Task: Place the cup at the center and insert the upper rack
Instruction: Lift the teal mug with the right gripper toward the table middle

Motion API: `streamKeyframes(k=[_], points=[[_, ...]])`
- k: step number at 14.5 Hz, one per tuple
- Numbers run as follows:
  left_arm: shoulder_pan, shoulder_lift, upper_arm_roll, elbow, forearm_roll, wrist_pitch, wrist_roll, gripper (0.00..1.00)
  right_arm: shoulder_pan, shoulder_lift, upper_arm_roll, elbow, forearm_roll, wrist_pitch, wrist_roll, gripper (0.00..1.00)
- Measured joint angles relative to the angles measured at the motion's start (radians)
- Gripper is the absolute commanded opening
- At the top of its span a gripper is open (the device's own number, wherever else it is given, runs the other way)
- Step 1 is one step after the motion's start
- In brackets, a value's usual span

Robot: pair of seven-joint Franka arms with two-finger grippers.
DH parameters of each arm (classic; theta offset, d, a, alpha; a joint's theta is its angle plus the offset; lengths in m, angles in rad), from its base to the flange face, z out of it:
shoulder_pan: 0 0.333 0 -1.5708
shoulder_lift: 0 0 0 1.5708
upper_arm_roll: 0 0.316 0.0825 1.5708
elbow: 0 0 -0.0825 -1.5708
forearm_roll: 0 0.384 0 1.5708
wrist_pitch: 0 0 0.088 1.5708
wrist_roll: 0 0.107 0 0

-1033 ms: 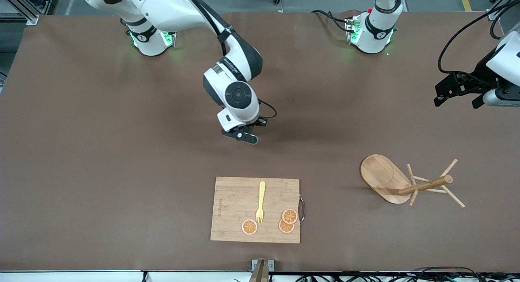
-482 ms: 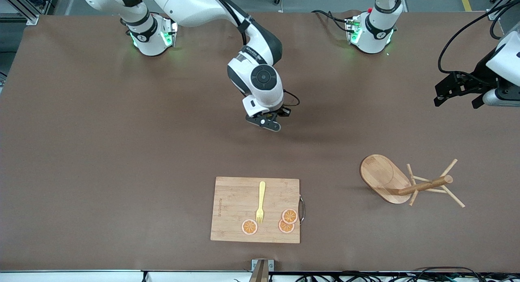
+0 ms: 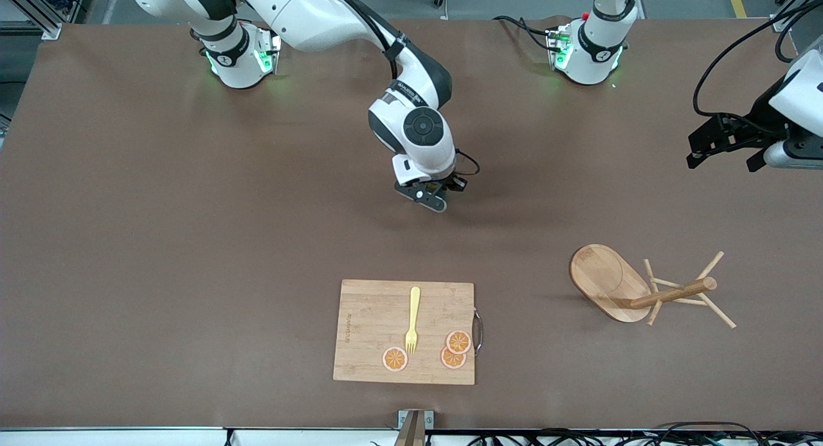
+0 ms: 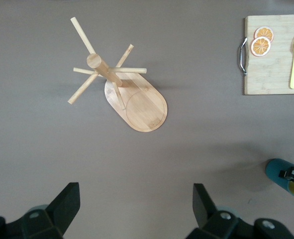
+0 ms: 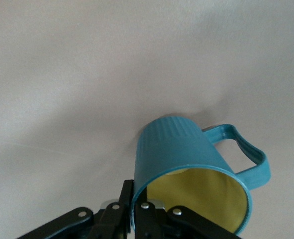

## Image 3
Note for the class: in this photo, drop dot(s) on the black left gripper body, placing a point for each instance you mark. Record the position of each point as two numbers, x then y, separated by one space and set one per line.
760 112

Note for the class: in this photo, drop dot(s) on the yellow plastic fork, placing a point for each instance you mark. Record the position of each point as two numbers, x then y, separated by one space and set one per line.
413 311

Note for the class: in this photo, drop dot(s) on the grey metal bracket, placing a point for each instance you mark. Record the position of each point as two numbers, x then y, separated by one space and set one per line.
429 419

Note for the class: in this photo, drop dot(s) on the orange slice toy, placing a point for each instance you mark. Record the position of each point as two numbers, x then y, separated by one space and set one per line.
458 342
450 361
395 359

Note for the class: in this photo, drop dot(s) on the wooden mug tree rack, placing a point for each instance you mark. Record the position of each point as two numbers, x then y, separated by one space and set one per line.
604 279

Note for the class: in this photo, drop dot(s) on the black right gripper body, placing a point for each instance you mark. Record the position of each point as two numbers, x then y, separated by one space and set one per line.
452 183

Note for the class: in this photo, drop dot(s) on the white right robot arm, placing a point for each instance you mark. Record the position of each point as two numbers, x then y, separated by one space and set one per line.
321 15

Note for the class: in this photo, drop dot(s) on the brown angled bar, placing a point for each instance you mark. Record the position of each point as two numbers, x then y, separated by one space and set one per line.
411 434

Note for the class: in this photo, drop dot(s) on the aluminium frame profile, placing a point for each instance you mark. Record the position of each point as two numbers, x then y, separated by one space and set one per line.
48 25
787 15

